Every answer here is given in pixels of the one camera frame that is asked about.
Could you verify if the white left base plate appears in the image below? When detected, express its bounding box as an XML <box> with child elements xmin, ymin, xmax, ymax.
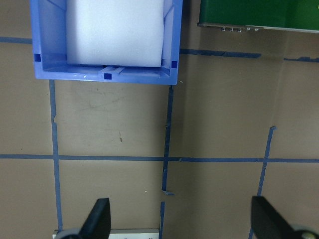
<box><xmin>52</xmin><ymin>228</ymin><xmax>160</xmax><ymax>239</ymax></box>

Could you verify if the white foam pad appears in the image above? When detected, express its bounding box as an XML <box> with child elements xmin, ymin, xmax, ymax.
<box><xmin>65</xmin><ymin>0</ymin><xmax>165</xmax><ymax>68</ymax></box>

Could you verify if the blue plastic storage bin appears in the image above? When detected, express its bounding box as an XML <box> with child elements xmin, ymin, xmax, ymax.
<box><xmin>29</xmin><ymin>0</ymin><xmax>184</xmax><ymax>87</ymax></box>

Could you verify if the green conveyor belt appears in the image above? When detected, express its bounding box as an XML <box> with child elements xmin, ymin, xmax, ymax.
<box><xmin>196</xmin><ymin>0</ymin><xmax>319</xmax><ymax>34</ymax></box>

